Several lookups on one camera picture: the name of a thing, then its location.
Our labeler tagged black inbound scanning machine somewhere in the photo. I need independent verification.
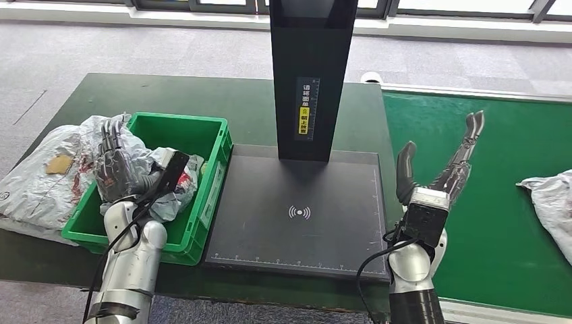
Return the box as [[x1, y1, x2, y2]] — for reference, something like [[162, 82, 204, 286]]
[[203, 0, 394, 284]]

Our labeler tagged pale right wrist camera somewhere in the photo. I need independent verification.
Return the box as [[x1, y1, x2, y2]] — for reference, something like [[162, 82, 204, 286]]
[[401, 186, 451, 250]]

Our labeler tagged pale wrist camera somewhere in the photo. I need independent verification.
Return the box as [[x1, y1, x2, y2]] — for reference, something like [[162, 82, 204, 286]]
[[401, 186, 451, 250], [154, 148, 191, 196]]

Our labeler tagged dark green table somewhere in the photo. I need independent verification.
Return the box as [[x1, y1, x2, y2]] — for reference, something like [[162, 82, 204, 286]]
[[0, 72, 421, 314]]

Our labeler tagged green plastic crate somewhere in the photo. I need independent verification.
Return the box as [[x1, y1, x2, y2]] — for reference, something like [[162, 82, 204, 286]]
[[61, 111, 234, 267]]

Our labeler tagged white crate label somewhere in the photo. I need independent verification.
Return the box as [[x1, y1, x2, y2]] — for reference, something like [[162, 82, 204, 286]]
[[200, 161, 227, 230]]

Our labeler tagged dark window frame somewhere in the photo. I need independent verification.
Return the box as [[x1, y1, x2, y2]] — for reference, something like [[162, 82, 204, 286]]
[[0, 0, 572, 26]]

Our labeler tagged grey parcel with brown patch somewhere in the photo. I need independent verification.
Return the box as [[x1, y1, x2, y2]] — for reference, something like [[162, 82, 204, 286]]
[[0, 113, 130, 246]]

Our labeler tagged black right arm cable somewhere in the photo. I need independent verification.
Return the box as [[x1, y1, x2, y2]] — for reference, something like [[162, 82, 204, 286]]
[[355, 227, 420, 324]]

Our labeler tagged plain grey parcel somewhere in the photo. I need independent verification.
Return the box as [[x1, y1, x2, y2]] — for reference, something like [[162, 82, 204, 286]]
[[516, 169, 572, 267]]

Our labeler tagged grey parcel with red print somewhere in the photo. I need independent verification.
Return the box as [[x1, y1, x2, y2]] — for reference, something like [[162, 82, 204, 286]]
[[98, 127, 206, 223]]

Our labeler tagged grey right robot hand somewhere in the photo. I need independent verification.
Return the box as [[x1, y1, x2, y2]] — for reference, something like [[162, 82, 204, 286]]
[[395, 111, 486, 207]]

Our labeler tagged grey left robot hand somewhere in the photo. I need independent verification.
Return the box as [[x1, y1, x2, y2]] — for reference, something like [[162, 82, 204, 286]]
[[94, 119, 162, 203]]

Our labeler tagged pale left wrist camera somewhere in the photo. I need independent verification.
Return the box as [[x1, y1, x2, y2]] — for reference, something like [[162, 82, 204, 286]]
[[154, 148, 191, 196]]

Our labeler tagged black and yellow machine sticker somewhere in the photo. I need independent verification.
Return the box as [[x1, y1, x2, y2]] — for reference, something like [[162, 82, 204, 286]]
[[295, 76, 322, 142]]

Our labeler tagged green conveyor belt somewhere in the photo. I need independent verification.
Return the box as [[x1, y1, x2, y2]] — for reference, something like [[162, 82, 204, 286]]
[[382, 84, 572, 324]]

